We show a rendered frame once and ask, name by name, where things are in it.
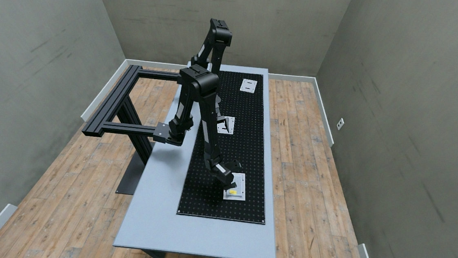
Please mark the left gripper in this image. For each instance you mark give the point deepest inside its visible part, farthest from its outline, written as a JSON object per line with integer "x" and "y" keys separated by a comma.
{"x": 222, "y": 119}

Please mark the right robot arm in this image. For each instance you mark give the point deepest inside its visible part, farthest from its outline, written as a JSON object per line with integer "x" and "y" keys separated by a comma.
{"x": 200, "y": 85}

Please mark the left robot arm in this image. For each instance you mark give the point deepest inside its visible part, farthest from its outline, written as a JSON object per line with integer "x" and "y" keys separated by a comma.
{"x": 217, "y": 39}

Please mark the white flat rectangular plate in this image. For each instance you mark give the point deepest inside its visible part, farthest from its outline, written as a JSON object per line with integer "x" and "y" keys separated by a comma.
{"x": 222, "y": 129}

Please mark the white rectangular plate nest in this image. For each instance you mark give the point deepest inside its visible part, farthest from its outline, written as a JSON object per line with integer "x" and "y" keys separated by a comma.
{"x": 248, "y": 86}

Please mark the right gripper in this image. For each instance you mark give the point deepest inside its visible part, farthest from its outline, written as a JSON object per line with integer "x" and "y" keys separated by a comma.
{"x": 226, "y": 187}

